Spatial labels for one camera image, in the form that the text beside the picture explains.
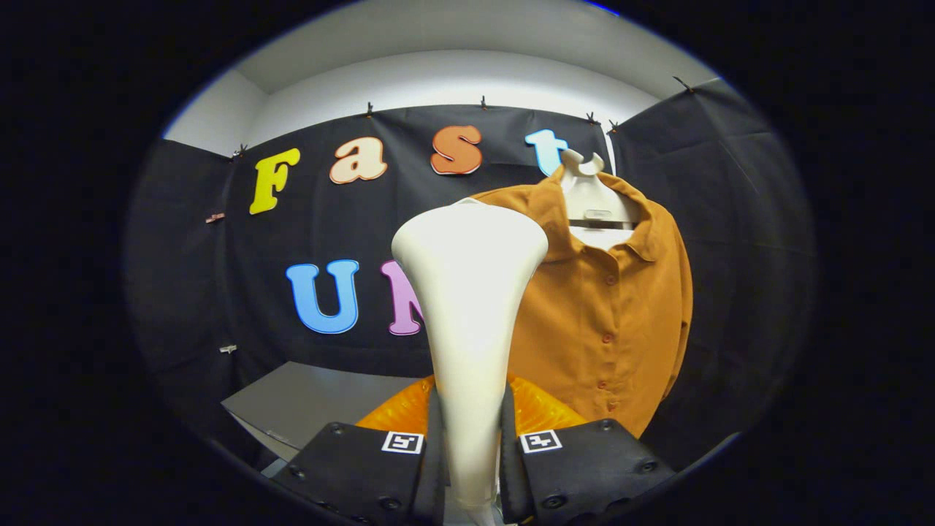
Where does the orange button shirt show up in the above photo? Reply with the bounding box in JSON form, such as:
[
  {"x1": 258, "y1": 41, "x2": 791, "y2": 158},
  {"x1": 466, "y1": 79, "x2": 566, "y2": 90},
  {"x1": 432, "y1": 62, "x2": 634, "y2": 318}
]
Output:
[{"x1": 471, "y1": 164, "x2": 694, "y2": 439}]

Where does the white clothes hanger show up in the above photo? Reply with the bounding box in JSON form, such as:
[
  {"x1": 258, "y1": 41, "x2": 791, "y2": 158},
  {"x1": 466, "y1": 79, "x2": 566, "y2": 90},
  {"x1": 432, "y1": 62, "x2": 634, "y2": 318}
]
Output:
[{"x1": 559, "y1": 148, "x2": 642, "y2": 249}]

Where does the row of black clips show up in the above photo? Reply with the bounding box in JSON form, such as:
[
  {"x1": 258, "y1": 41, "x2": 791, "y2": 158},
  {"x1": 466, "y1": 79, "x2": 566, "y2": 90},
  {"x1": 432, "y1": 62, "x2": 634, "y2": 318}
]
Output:
[{"x1": 230, "y1": 75, "x2": 695, "y2": 160}]

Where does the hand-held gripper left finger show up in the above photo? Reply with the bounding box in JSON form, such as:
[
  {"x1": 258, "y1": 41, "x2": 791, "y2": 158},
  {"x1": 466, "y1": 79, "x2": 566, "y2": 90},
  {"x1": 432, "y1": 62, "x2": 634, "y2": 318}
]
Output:
[{"x1": 281, "y1": 374, "x2": 448, "y2": 526}]

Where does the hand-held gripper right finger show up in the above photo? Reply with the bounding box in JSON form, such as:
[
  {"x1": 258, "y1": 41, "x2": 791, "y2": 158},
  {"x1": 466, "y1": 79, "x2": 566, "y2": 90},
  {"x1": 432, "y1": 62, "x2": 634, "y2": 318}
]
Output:
[{"x1": 499, "y1": 374, "x2": 677, "y2": 526}]

